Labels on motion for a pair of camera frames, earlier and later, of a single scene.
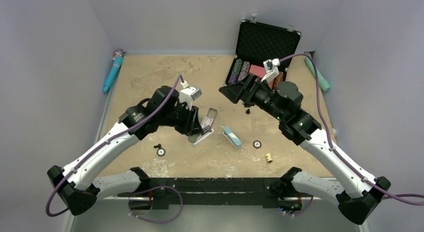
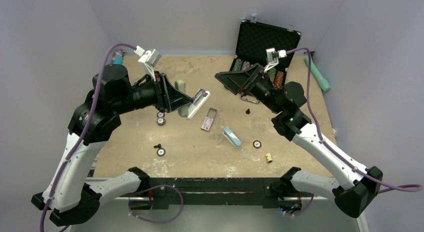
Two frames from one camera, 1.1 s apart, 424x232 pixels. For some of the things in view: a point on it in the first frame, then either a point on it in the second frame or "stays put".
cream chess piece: x=269 y=159 stays put
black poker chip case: x=257 y=42 stays put
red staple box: x=209 y=118 stays put
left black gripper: x=191 y=125 to x=168 y=98
